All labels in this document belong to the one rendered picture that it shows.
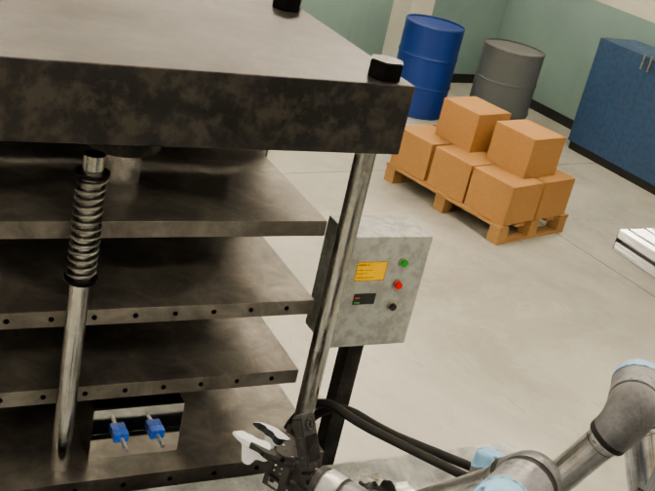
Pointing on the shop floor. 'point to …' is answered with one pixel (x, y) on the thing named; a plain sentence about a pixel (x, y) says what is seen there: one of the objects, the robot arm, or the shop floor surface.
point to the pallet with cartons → (487, 169)
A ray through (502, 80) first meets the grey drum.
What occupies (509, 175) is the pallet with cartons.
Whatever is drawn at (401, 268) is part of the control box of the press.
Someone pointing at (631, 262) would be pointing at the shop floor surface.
